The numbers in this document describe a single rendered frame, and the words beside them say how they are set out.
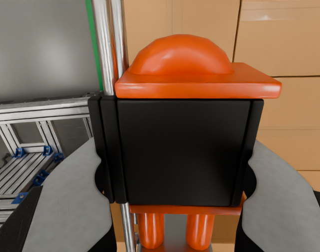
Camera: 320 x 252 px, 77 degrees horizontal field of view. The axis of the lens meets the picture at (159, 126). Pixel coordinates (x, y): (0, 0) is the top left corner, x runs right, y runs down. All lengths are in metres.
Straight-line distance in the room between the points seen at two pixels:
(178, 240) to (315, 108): 0.79
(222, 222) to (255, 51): 0.52
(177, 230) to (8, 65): 1.50
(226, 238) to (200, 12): 0.59
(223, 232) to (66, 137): 1.08
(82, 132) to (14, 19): 0.73
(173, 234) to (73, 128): 1.14
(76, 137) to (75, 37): 0.58
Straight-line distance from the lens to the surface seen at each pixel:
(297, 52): 0.81
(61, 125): 1.32
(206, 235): 0.18
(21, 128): 1.46
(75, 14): 1.34
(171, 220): 0.21
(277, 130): 0.89
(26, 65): 1.53
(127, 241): 0.17
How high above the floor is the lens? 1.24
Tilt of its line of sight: 62 degrees down
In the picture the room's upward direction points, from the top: 175 degrees counter-clockwise
